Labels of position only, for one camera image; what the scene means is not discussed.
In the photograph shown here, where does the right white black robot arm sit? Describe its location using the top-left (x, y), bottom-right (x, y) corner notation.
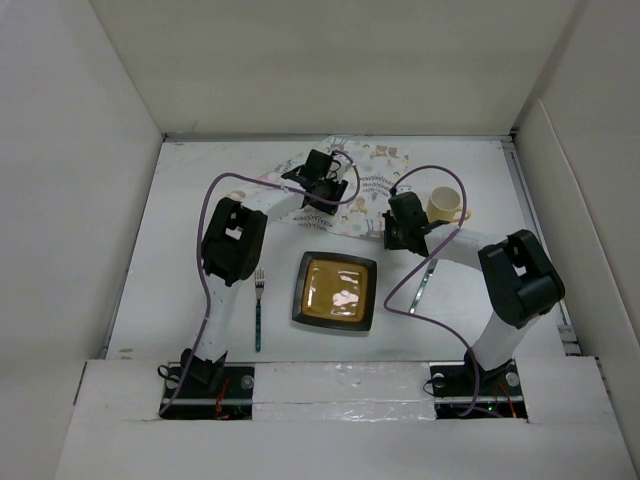
top-left (383, 188), bottom-right (565, 394)

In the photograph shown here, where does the floral patterned cloth napkin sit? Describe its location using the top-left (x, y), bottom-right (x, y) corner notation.
top-left (227, 136), bottom-right (410, 240)

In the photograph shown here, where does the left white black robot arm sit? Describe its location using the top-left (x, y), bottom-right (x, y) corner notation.
top-left (187, 149), bottom-right (358, 397)

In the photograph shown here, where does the fork with teal handle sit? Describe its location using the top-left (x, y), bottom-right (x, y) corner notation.
top-left (254, 268), bottom-right (265, 352)

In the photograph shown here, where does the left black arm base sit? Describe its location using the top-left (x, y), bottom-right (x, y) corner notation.
top-left (157, 349), bottom-right (256, 421)

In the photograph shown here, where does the yellow ceramic mug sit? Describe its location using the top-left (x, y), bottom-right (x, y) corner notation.
top-left (426, 186), bottom-right (471, 223)

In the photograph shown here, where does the square black brown plate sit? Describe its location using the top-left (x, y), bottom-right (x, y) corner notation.
top-left (292, 251), bottom-right (378, 332)

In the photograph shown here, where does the silver table knife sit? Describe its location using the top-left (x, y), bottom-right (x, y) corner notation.
top-left (409, 259), bottom-right (438, 314)

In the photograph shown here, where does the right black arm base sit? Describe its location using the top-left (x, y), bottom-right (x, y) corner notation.
top-left (422, 358), bottom-right (528, 420)

